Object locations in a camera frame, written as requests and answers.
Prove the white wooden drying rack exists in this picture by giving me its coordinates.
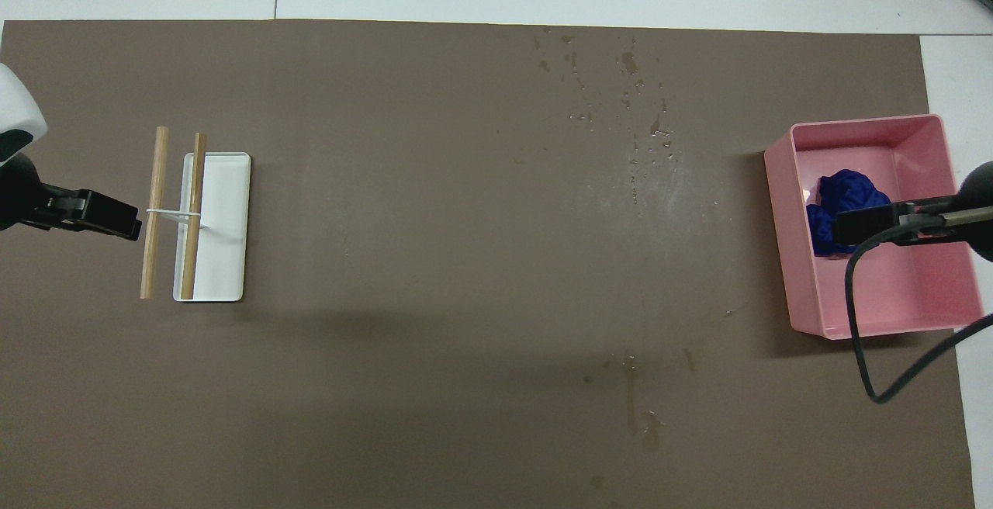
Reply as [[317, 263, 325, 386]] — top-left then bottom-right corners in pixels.
[[146, 152, 252, 303]]

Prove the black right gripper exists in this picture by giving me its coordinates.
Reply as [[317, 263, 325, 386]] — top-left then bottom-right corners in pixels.
[[834, 197, 963, 249]]

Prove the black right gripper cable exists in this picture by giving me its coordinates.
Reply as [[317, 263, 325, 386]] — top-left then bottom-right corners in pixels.
[[846, 210, 993, 404]]

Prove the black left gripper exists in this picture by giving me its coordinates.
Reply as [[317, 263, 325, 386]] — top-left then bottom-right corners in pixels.
[[22, 185, 143, 241]]

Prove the dark blue towel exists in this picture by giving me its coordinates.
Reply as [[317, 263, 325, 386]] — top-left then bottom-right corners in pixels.
[[805, 170, 893, 258]]

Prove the pink plastic bin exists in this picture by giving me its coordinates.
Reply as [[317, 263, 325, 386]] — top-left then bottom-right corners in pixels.
[[764, 113, 984, 341]]

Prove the brown table mat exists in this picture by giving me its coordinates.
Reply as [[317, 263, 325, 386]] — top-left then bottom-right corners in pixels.
[[0, 19, 977, 509]]

